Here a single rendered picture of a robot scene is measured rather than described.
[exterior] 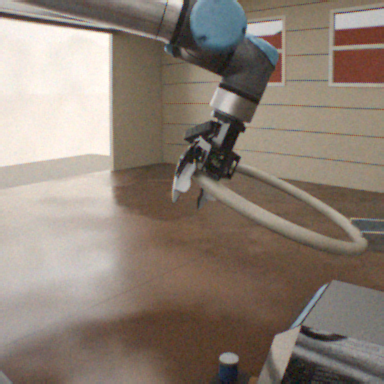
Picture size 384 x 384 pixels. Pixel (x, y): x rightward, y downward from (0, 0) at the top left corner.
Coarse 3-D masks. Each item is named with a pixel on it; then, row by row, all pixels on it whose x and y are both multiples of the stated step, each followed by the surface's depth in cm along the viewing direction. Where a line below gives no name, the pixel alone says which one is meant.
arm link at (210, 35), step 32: (32, 0) 50; (64, 0) 49; (96, 0) 49; (128, 0) 50; (160, 0) 51; (192, 0) 52; (224, 0) 51; (160, 32) 54; (192, 32) 52; (224, 32) 52
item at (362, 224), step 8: (360, 224) 94; (368, 224) 94; (376, 224) 93; (368, 232) 83; (376, 232) 83; (352, 240) 91; (368, 240) 84; (376, 240) 83; (368, 248) 84; (376, 248) 84
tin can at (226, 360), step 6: (222, 354) 190; (228, 354) 190; (234, 354) 190; (222, 360) 185; (228, 360) 185; (234, 360) 185; (222, 366) 185; (228, 366) 183; (234, 366) 184; (222, 372) 186; (228, 372) 184; (234, 372) 185; (222, 378) 186; (228, 378) 185; (234, 378) 186
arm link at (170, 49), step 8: (168, 48) 67; (176, 48) 67; (176, 56) 70; (184, 56) 68; (192, 56) 64; (224, 56) 67; (200, 64) 70; (208, 64) 69; (216, 64) 69; (224, 64) 68; (216, 72) 71
